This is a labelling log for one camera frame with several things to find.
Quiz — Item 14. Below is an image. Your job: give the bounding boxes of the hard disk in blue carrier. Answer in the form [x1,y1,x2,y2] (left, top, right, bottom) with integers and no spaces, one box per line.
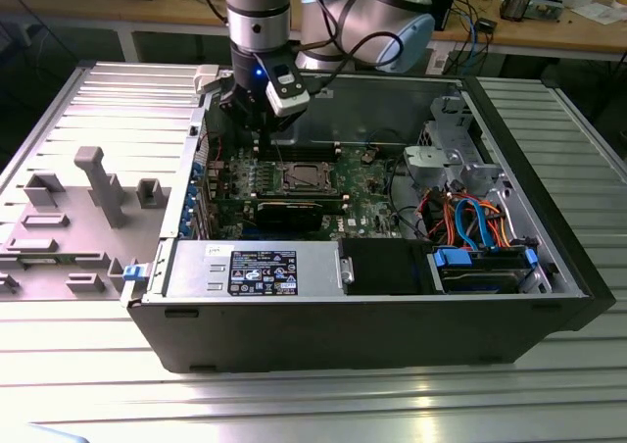
[429,246,540,296]

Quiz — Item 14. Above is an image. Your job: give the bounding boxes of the wooden workbench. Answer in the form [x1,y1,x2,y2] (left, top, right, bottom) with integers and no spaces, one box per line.
[0,0,627,65]

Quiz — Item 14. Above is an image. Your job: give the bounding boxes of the blue network cable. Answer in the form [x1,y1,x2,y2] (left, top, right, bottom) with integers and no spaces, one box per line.
[467,9,486,70]

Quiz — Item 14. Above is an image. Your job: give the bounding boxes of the grey parts rack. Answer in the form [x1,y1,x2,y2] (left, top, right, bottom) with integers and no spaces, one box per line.
[0,145,170,303]

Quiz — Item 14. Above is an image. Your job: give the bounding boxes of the white hanging tag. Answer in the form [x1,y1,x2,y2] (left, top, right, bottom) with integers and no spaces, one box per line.
[429,45,450,74]

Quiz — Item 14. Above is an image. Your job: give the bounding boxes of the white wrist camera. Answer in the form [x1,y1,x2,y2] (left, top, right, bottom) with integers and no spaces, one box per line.
[264,61,313,119]

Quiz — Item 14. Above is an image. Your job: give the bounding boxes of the brown electronic module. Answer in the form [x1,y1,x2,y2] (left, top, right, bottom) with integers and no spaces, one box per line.
[499,0,533,22]

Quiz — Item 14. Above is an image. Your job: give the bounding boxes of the green RAM stick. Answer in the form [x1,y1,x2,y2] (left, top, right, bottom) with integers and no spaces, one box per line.
[255,189,345,205]

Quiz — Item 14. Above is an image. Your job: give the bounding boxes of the orange wire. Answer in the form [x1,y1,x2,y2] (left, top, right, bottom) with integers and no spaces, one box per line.
[423,190,515,248]

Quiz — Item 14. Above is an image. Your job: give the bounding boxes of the white paper sheets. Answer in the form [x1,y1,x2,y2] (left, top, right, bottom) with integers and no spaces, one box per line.
[570,0,627,27]

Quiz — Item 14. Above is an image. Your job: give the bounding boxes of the black plastic shroud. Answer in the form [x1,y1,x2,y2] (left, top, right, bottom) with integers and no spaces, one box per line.
[341,239,435,296]

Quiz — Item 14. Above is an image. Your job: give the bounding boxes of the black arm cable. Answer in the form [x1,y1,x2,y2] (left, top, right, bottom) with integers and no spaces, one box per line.
[288,0,408,96]

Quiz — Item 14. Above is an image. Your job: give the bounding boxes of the graphics card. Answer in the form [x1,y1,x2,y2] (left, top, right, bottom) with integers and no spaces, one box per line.
[253,198,325,234]

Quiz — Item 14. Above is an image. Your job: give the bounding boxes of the grey metal drive cage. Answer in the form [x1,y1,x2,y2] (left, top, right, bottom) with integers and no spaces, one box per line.
[402,93,508,197]

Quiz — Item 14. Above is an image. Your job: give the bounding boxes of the grey power supply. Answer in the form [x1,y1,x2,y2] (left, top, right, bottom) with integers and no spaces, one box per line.
[165,239,344,300]

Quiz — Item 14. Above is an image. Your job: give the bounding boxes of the green motherboard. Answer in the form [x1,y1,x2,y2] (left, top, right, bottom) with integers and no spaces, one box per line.
[195,141,420,242]

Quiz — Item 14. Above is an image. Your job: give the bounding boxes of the grey electronic device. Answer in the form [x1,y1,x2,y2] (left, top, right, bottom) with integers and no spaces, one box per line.
[531,0,564,23]

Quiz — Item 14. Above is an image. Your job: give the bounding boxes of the CPU socket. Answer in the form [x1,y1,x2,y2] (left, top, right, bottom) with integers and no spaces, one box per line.
[273,161,327,194]

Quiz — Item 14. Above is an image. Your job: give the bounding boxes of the metal socket cover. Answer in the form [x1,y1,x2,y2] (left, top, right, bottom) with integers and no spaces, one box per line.
[277,162,325,193]

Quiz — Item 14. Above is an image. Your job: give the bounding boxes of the red yellow power wires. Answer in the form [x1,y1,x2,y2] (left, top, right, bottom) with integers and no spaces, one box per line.
[415,187,445,242]

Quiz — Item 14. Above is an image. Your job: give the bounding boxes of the blue wire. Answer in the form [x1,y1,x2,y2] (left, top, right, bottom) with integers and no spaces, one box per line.
[453,198,494,253]

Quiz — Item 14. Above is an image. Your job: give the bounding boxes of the black PC case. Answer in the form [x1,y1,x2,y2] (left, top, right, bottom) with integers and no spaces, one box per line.
[120,68,617,375]

